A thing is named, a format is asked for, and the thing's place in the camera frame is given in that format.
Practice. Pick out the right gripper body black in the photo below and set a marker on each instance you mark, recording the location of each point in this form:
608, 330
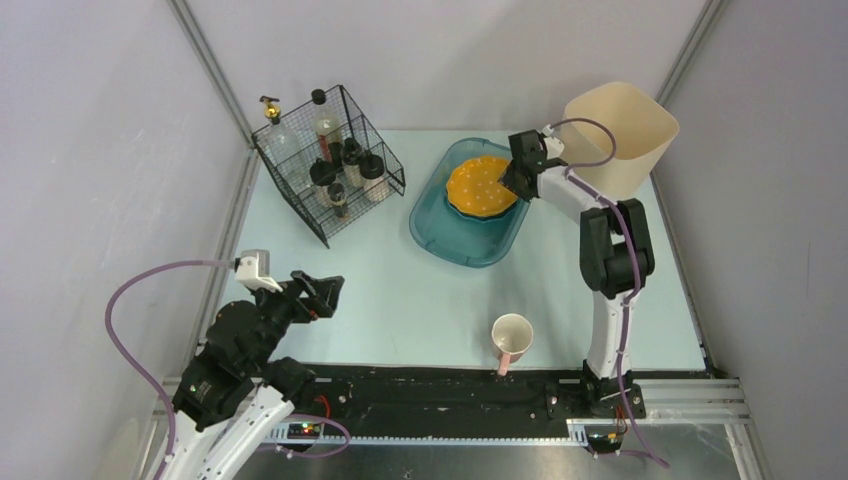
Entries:
519, 172

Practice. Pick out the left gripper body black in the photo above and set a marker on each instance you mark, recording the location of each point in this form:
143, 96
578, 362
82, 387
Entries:
303, 295

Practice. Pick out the orange dotted plate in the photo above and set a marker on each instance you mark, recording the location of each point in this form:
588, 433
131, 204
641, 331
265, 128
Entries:
474, 186

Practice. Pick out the small pepper shaker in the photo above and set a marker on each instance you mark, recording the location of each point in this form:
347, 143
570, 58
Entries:
338, 200

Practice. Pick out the white spice jar black lid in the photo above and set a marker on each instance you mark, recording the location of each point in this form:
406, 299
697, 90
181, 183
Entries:
322, 175

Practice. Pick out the small black cap bottle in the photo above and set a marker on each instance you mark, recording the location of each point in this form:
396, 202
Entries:
351, 156

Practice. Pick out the glass bottle gold pump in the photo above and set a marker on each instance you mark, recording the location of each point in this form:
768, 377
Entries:
282, 143

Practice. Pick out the dark sauce bottle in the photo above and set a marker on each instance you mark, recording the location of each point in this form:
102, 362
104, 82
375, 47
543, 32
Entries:
327, 127

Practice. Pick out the pink white mug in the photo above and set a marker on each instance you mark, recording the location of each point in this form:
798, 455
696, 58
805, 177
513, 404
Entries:
511, 335

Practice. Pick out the blue dotted plate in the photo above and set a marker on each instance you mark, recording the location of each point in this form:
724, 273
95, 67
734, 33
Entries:
477, 218

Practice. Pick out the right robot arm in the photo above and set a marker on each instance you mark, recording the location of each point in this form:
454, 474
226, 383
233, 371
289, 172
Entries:
615, 258

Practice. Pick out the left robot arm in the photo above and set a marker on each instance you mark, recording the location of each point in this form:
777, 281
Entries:
232, 393

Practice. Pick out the teal plastic tub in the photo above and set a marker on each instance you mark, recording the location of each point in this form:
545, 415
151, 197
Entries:
445, 235

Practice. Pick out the cream waste bin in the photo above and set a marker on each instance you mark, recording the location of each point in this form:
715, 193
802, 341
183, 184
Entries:
616, 134

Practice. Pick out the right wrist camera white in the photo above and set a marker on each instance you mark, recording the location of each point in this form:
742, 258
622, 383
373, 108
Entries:
553, 146

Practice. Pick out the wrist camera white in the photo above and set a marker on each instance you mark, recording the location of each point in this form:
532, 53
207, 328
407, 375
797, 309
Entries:
252, 271
553, 146

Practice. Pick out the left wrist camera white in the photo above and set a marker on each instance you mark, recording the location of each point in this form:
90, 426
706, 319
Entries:
252, 271

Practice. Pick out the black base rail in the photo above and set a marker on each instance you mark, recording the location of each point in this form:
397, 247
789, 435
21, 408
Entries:
424, 403

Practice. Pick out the black wire rack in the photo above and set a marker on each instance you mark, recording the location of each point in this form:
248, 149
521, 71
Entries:
383, 174

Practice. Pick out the aluminium frame post right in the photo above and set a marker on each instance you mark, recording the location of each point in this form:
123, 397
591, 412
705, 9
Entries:
704, 24

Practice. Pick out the aluminium frame post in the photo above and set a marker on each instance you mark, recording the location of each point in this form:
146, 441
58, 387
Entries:
704, 24
204, 52

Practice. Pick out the aluminium frame post left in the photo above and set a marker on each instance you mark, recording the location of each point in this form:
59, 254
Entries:
204, 52

